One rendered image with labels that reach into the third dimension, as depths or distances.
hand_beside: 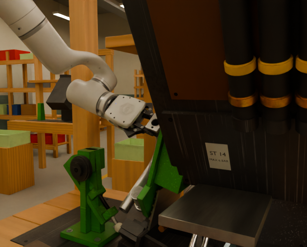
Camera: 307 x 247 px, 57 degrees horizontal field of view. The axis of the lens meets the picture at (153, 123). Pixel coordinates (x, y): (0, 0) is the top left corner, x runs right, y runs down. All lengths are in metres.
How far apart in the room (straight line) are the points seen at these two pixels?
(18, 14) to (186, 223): 0.62
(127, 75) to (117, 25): 2.10
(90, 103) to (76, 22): 0.56
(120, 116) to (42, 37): 0.29
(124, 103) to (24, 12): 0.35
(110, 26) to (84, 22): 11.28
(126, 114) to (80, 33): 0.61
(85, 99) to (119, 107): 0.12
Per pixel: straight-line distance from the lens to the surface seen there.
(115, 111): 0.85
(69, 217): 1.10
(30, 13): 0.82
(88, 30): 1.35
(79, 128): 1.35
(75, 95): 0.93
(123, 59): 12.12
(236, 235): 0.48
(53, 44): 0.84
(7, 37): 9.86
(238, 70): 0.43
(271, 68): 0.42
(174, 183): 0.70
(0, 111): 7.18
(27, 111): 6.67
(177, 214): 0.52
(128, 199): 0.84
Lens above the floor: 1.34
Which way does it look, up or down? 6 degrees down
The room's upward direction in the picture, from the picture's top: straight up
